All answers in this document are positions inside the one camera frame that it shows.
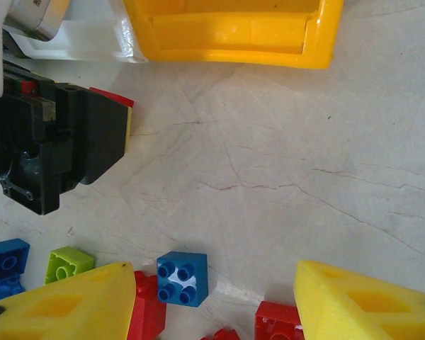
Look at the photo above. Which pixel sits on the green lego brick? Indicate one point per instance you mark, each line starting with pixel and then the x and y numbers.
pixel 67 265

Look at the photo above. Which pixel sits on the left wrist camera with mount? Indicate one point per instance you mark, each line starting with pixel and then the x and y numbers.
pixel 39 17

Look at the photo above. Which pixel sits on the blue lego brick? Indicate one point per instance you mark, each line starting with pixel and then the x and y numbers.
pixel 1 288
pixel 182 280
pixel 7 260

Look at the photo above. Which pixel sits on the yellow-orange plastic bin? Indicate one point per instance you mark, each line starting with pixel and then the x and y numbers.
pixel 233 35

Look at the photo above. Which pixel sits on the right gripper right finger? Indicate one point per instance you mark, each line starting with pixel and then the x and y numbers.
pixel 368 308

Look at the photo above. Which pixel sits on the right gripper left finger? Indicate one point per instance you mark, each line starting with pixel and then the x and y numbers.
pixel 56 311

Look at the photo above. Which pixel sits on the red lego brick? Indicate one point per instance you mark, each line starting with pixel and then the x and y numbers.
pixel 278 320
pixel 223 334
pixel 113 96
pixel 147 308

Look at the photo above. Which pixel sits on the clear plastic bin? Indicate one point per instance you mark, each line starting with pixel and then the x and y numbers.
pixel 85 46

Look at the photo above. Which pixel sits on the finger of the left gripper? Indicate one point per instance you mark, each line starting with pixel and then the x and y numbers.
pixel 104 134

